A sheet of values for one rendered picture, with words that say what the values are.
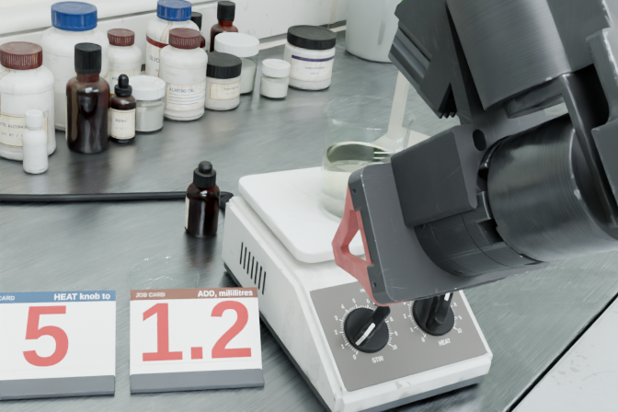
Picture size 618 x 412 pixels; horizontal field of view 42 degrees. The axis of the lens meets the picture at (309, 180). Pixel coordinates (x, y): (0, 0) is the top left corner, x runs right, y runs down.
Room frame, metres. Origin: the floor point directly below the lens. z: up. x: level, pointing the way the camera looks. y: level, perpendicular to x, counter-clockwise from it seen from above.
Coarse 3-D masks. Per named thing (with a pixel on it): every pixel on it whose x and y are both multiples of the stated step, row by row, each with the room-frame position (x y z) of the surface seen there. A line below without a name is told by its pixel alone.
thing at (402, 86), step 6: (402, 78) 0.87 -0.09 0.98; (396, 84) 0.87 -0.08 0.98; (402, 84) 0.86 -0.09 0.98; (408, 84) 0.87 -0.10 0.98; (396, 90) 0.87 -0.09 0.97; (402, 90) 0.86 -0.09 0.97; (396, 96) 0.87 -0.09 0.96; (402, 96) 0.86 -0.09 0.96; (396, 102) 0.87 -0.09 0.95; (402, 102) 0.86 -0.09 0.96; (414, 132) 0.90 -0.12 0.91; (414, 138) 0.88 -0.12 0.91; (420, 138) 0.88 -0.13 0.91; (426, 138) 0.88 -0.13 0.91; (408, 144) 0.86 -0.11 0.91
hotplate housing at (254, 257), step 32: (224, 224) 0.56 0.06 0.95; (256, 224) 0.52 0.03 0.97; (224, 256) 0.55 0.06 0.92; (256, 256) 0.50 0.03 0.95; (288, 256) 0.48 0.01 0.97; (288, 288) 0.46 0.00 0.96; (320, 288) 0.45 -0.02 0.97; (288, 320) 0.45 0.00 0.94; (288, 352) 0.45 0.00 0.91; (320, 352) 0.42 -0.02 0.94; (320, 384) 0.41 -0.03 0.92; (384, 384) 0.41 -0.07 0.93; (416, 384) 0.42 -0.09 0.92; (448, 384) 0.44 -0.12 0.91
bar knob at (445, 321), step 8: (440, 296) 0.46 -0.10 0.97; (448, 296) 0.47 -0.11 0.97; (416, 304) 0.47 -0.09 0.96; (424, 304) 0.47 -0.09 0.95; (432, 304) 0.47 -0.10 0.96; (440, 304) 0.46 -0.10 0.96; (448, 304) 0.46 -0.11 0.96; (416, 312) 0.46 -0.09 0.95; (424, 312) 0.46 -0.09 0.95; (432, 312) 0.46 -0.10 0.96; (440, 312) 0.45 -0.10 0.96; (448, 312) 0.47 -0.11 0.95; (416, 320) 0.46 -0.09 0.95; (424, 320) 0.46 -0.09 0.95; (432, 320) 0.45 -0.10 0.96; (440, 320) 0.45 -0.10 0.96; (448, 320) 0.46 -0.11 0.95; (424, 328) 0.45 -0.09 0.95; (432, 328) 0.45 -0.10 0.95; (440, 328) 0.46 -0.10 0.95; (448, 328) 0.46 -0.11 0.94
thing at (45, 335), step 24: (0, 312) 0.42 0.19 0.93; (24, 312) 0.43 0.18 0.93; (48, 312) 0.43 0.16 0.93; (72, 312) 0.43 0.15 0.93; (96, 312) 0.44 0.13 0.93; (0, 336) 0.41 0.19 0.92; (24, 336) 0.41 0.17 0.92; (48, 336) 0.42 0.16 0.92; (72, 336) 0.42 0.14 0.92; (96, 336) 0.43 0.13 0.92; (0, 360) 0.40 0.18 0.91; (24, 360) 0.40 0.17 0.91; (48, 360) 0.41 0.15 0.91; (72, 360) 0.41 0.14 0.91; (96, 360) 0.41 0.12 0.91
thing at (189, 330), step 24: (144, 312) 0.45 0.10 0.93; (168, 312) 0.45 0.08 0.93; (192, 312) 0.45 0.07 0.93; (216, 312) 0.46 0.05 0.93; (240, 312) 0.46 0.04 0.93; (144, 336) 0.43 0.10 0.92; (168, 336) 0.44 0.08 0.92; (192, 336) 0.44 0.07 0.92; (216, 336) 0.45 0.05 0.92; (240, 336) 0.45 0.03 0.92; (144, 360) 0.42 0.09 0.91; (168, 360) 0.43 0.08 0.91; (192, 360) 0.43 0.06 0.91; (216, 360) 0.43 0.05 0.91
